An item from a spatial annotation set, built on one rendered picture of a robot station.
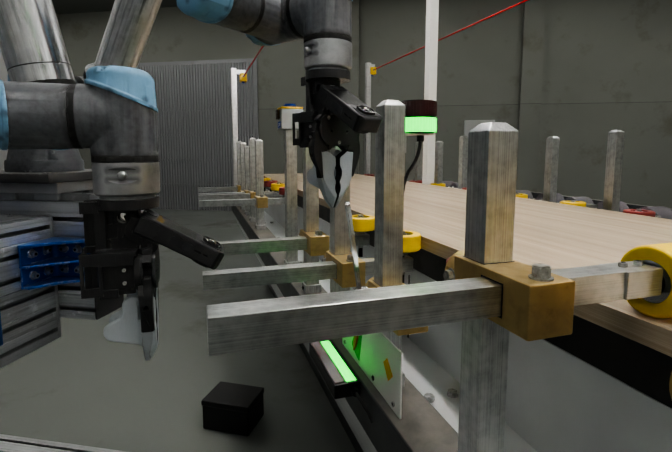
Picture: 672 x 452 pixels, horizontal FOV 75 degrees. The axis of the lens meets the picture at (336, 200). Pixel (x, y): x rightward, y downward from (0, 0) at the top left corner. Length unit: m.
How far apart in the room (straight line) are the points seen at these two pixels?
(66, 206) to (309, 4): 0.66
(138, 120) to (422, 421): 0.55
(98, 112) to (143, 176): 0.08
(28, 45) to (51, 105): 0.16
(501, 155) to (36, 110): 0.49
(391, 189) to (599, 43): 7.44
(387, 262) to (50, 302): 0.73
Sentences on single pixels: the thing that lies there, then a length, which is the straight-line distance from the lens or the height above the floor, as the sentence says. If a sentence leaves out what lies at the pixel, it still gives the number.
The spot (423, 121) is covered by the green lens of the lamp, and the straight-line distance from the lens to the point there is 0.69.
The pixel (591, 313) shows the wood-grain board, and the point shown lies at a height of 0.88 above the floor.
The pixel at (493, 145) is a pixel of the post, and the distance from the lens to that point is 0.46.
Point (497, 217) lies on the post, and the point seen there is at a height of 1.02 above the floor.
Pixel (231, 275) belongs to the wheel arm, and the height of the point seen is 0.85.
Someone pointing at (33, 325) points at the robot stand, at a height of 0.73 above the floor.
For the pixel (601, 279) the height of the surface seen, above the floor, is 0.95.
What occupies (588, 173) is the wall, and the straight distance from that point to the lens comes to 7.86.
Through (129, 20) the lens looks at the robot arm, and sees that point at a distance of 1.11.
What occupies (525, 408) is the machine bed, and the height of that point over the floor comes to 0.67.
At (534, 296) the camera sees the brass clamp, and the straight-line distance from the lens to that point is 0.42.
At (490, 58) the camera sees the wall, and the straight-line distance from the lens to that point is 7.62.
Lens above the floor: 1.08
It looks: 6 degrees down
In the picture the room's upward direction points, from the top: straight up
